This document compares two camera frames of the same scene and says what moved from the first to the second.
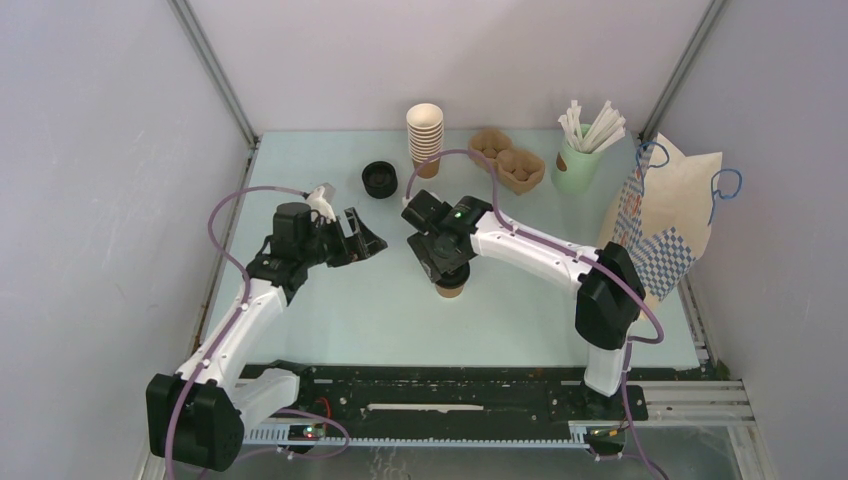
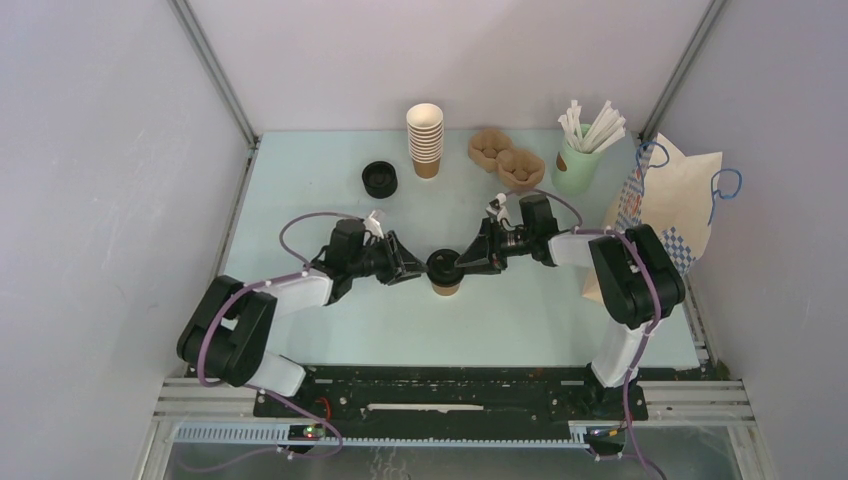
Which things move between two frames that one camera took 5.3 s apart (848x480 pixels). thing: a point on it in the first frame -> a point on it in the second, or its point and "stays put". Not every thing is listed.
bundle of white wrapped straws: (608, 128) stays put
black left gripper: (360, 246) -> (400, 267)
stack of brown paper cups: (425, 133) stays put
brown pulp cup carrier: (517, 170) stays put
